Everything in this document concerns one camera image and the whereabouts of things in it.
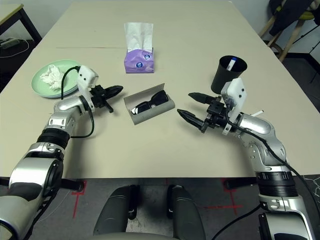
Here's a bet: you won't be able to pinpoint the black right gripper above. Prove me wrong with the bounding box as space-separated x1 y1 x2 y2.
176 91 230 133

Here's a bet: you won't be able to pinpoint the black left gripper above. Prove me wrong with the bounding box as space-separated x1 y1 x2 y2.
89 84 124 114

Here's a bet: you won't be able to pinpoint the black sunglasses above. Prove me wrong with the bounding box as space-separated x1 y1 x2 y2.
130 90 169 115

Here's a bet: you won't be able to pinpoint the grey glasses case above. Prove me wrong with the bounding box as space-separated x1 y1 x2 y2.
123 83 175 125

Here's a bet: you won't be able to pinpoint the white tissue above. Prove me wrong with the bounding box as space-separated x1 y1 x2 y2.
39 64 65 93

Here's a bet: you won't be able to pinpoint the green plastic plate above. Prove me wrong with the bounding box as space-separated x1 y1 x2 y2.
31 59 81 99

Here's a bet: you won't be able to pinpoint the black cup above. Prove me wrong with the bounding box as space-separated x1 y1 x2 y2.
210 55 248 95

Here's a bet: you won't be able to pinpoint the blue plastic plate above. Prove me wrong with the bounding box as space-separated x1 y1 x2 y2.
37 84 81 99

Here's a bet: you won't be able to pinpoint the purple tissue pack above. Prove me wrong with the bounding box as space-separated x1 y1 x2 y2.
123 22 155 74

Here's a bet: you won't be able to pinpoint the black table foot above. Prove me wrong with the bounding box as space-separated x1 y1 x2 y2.
61 178 85 192
223 178 258 191

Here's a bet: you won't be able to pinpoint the grey robot right leg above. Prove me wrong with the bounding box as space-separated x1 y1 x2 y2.
166 184 206 240

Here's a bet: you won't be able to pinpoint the grey robot leg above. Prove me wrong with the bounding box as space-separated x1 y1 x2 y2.
92 184 138 236
166 184 206 240

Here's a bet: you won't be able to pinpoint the wooden side table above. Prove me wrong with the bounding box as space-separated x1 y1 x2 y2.
0 3 42 43

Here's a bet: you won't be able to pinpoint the red floor tape mark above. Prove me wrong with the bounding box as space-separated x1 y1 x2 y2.
71 181 87 217

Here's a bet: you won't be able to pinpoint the grey robot left leg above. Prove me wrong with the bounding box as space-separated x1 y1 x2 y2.
92 184 138 236

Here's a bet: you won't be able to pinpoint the wooden stool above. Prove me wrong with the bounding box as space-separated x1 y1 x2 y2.
258 11 316 63

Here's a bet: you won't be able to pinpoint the grey power strip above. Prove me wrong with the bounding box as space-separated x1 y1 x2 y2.
0 37 20 48

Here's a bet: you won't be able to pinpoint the dark jacket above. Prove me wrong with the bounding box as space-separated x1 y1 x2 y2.
268 0 318 36

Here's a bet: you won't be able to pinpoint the grey robot torso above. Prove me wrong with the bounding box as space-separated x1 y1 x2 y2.
86 232 181 240

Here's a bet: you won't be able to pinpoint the black left wrist camera cable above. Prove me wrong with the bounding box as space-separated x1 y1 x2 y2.
59 65 95 139

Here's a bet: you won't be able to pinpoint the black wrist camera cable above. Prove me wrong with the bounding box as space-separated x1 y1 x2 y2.
59 65 95 139
224 99 320 201

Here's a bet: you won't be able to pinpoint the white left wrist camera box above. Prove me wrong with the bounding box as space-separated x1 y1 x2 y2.
76 65 99 112

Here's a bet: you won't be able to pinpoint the white floor cable loop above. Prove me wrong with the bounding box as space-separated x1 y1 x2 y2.
0 38 35 58

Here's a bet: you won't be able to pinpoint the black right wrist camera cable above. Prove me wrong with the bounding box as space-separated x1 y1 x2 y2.
224 99 320 201

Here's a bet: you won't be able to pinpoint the black hanging right arm cable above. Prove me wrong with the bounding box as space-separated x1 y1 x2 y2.
211 203 262 240

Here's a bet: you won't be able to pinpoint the white floor cable tangle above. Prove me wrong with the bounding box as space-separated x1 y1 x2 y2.
303 174 320 198

